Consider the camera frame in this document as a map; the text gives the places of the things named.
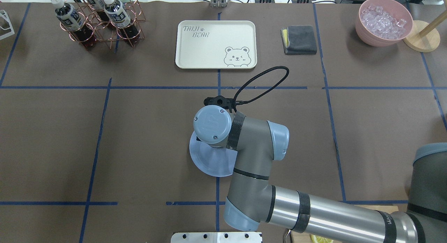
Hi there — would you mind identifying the blue plate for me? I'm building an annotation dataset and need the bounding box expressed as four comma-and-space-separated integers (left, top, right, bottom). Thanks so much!
189, 132, 237, 177

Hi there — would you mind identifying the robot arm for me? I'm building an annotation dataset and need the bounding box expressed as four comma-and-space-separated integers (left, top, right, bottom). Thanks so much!
193, 105, 447, 243

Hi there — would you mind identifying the cream bear tray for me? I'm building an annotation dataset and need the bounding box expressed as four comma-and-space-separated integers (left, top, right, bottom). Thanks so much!
175, 20, 257, 69

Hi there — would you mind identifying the grey folded cloth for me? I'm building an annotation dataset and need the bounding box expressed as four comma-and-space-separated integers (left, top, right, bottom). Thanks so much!
280, 25, 317, 55

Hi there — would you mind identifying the wooden cutting board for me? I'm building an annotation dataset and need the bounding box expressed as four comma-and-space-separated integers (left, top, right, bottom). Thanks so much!
285, 205, 399, 243

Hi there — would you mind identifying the lemon half slice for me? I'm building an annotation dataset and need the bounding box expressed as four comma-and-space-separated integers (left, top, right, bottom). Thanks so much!
310, 234, 334, 243

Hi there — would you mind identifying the tea bottle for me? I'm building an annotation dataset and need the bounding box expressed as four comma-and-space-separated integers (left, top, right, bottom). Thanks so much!
87, 0, 115, 30
103, 0, 140, 47
51, 0, 96, 49

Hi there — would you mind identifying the pink bowl of ice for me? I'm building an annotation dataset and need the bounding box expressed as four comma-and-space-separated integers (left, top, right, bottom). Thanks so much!
356, 0, 413, 47

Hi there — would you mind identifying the wooden cup stand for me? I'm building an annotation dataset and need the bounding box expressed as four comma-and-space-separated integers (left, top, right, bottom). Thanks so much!
403, 0, 446, 53

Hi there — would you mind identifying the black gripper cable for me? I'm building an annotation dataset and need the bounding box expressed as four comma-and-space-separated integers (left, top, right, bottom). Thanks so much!
232, 66, 290, 107

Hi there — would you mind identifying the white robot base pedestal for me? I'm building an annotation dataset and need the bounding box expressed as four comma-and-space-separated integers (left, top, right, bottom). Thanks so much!
170, 231, 263, 243

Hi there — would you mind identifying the copper wire bottle rack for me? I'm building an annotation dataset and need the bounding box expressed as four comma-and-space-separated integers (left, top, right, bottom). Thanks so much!
60, 0, 146, 47

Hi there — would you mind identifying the white wire rack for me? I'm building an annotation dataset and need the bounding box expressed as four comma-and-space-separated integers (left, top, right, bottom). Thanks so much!
0, 10, 15, 40

